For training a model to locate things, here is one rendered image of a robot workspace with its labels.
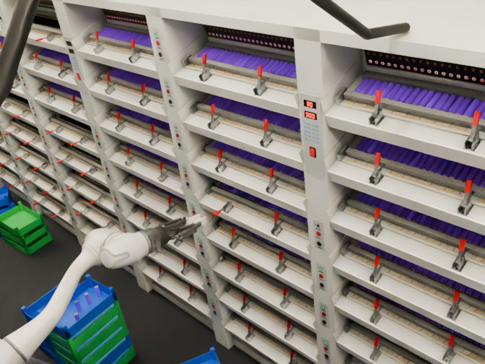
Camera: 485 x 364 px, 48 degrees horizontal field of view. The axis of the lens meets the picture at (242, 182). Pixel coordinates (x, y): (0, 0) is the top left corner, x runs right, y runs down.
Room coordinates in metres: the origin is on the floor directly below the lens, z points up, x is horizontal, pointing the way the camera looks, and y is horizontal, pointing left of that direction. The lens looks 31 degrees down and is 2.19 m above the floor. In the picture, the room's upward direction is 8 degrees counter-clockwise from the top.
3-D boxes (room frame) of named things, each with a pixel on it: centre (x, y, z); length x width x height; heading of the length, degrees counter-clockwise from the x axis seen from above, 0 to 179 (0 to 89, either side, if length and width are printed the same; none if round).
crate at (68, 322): (1.96, 0.86, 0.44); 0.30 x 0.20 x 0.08; 138
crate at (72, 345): (1.96, 0.86, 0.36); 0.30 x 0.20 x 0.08; 138
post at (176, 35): (2.05, 0.15, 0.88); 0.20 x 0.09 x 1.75; 131
